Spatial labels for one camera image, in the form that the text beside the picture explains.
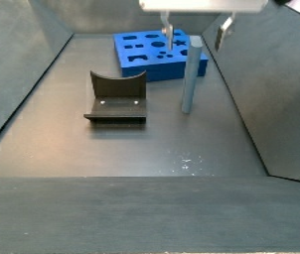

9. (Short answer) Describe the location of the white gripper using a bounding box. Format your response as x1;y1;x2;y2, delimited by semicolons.
138;0;268;51

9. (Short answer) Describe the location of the light blue square-circle object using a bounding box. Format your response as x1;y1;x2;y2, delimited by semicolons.
182;36;204;114

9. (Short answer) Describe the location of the blue foam shape-sorter block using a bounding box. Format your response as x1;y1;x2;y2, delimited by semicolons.
112;29;210;82

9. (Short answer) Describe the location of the black curved fixture bracket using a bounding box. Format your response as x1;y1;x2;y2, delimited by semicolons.
83;71;147;122

